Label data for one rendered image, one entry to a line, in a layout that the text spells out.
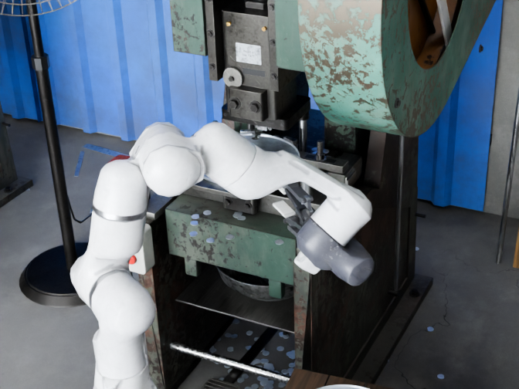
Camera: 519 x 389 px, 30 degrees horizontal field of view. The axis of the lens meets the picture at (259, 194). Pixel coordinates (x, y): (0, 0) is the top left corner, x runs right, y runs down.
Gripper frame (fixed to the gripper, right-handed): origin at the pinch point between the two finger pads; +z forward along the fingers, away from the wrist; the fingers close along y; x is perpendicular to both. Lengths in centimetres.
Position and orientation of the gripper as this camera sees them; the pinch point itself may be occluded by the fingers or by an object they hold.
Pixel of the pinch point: (282, 196)
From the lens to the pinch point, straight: 239.7
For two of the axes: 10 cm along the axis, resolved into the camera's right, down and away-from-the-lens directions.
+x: -9.0, 2.6, -3.4
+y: -0.6, -8.6, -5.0
